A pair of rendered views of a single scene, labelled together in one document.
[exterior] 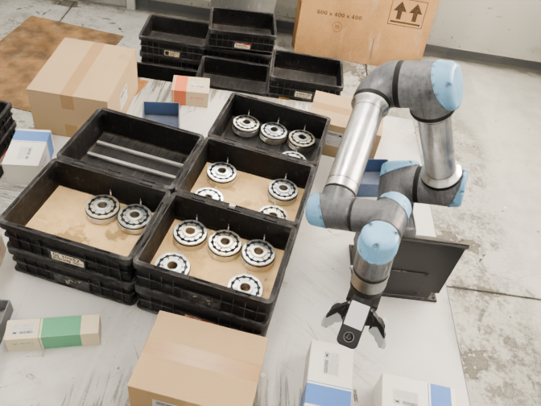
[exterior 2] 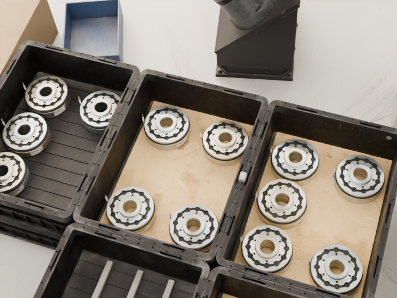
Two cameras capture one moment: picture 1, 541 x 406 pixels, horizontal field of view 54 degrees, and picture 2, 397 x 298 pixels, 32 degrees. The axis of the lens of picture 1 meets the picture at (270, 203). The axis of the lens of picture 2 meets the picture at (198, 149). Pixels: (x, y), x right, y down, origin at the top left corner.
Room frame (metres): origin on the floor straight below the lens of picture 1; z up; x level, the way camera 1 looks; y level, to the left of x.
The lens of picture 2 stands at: (1.02, 0.77, 2.15)
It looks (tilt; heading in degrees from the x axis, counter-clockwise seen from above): 58 degrees down; 287
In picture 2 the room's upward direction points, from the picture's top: 6 degrees counter-clockwise
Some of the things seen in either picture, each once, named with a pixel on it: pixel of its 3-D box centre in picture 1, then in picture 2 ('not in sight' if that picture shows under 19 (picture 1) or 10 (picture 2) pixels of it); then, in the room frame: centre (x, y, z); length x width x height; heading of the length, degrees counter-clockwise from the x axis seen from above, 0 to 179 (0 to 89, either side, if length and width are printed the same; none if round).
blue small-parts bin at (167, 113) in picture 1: (161, 122); not in sight; (1.72, 0.50, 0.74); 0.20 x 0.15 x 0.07; 15
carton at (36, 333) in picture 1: (55, 332); not in sight; (0.73, 0.52, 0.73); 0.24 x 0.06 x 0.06; 107
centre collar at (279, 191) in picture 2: (225, 241); (282, 199); (1.05, 0.11, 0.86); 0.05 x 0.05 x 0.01
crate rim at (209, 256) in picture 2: (248, 180); (175, 159); (1.28, 0.09, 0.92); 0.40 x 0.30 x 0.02; 83
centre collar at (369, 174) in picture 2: (245, 287); (360, 174); (0.89, 0.03, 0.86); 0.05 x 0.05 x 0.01
